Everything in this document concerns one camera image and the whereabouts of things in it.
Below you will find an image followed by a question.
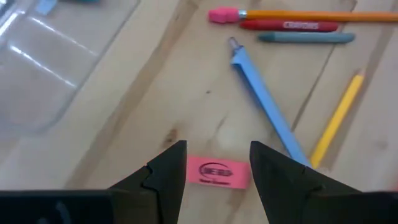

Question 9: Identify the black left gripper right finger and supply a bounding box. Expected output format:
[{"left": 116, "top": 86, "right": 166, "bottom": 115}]
[{"left": 250, "top": 141, "right": 358, "bottom": 224}]

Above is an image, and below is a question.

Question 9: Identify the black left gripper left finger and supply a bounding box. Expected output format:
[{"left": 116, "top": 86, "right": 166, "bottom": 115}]
[{"left": 109, "top": 140, "right": 188, "bottom": 224}]

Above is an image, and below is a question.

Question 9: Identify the pink eraser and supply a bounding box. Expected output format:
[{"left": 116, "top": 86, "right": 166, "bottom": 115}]
[{"left": 186, "top": 155, "right": 251, "bottom": 190}]

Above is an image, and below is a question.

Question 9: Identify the yellow pencil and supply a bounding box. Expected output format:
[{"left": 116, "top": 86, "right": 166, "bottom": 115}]
[{"left": 310, "top": 73, "right": 365, "bottom": 170}]

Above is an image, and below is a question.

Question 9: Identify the periwinkle pen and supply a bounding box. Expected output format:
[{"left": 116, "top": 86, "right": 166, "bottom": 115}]
[{"left": 228, "top": 36, "right": 312, "bottom": 169}]

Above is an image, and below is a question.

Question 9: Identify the orange pencil with pink eraser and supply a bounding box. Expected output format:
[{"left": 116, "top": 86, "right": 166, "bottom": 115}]
[{"left": 207, "top": 6, "right": 398, "bottom": 24}]

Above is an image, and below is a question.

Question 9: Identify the grey crayon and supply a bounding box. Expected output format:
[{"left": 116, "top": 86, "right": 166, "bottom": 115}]
[{"left": 257, "top": 30, "right": 356, "bottom": 44}]

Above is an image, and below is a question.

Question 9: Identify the clear plastic bin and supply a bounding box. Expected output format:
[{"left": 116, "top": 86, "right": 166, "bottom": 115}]
[{"left": 0, "top": 0, "right": 141, "bottom": 134}]

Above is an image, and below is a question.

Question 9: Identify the red crayon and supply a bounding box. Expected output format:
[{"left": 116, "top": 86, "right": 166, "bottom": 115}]
[{"left": 239, "top": 19, "right": 339, "bottom": 33}]

